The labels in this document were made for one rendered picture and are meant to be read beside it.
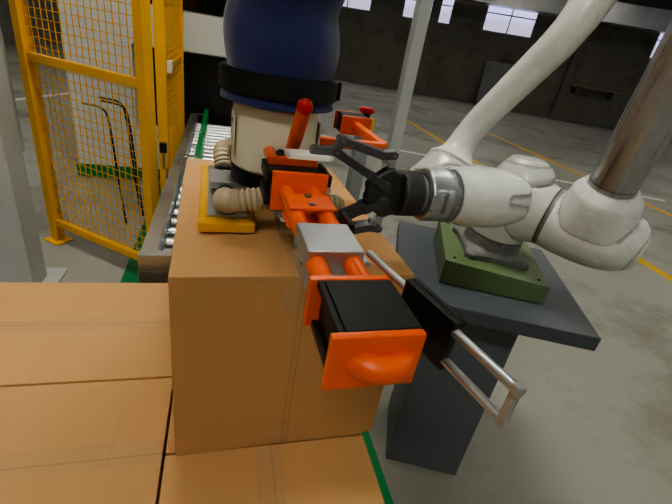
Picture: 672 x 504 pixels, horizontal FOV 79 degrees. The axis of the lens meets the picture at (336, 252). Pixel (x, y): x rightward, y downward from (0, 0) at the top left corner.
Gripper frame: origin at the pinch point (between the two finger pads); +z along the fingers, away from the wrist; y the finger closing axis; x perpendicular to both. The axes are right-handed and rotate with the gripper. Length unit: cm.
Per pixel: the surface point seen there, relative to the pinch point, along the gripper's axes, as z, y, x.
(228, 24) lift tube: 10.1, -20.0, 22.8
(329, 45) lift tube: -6.7, -19.4, 18.4
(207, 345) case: 12.9, 26.4, -4.5
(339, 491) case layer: -11, 53, -16
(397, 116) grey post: -167, 38, 339
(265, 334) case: 3.6, 24.7, -4.5
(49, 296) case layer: 55, 53, 50
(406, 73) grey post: -167, -2, 339
